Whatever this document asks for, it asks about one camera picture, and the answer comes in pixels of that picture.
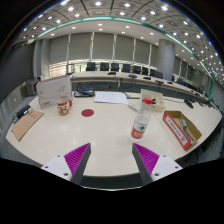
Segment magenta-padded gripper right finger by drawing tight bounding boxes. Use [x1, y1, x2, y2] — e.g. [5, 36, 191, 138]
[131, 142, 184, 186]

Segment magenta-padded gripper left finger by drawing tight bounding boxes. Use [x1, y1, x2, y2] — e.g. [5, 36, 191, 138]
[41, 142, 92, 186]

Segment clear red-capped water bottle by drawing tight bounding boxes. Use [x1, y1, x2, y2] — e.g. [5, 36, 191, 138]
[129, 96, 154, 144]

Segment cardboard box with red side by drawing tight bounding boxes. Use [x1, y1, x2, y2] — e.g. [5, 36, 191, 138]
[162, 110, 203, 151]

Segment flat round red coaster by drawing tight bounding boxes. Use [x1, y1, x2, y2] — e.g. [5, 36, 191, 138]
[81, 108, 95, 118]

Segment grey board eraser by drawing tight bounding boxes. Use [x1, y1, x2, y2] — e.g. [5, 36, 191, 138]
[179, 118, 189, 131]

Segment red white flowered mug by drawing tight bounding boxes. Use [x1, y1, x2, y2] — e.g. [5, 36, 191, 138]
[56, 97, 73, 117]

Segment brown kraft envelope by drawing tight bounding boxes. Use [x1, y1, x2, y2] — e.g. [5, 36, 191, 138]
[10, 109, 45, 142]

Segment beige divided organizer box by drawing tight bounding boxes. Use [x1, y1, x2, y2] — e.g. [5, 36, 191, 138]
[139, 88, 166, 113]

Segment black pen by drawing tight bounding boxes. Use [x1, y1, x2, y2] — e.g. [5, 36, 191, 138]
[124, 94, 141, 100]

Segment white printed paper sheets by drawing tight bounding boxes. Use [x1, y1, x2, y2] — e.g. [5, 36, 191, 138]
[93, 90, 129, 105]

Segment white paper ream package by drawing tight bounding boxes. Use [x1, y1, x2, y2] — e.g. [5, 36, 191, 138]
[35, 75, 73, 110]

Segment black desk device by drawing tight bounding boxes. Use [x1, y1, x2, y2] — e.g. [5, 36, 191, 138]
[15, 104, 32, 119]

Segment long curved conference desk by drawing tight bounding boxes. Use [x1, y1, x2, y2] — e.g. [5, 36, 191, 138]
[69, 70, 214, 101]

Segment black desk microphones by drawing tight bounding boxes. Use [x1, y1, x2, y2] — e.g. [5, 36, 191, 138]
[107, 70, 195, 109]

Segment row of black office chairs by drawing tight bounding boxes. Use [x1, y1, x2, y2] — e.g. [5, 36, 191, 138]
[85, 61, 208, 94]

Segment recessed ceiling lights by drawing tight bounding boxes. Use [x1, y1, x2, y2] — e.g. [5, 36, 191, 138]
[19, 0, 224, 84]

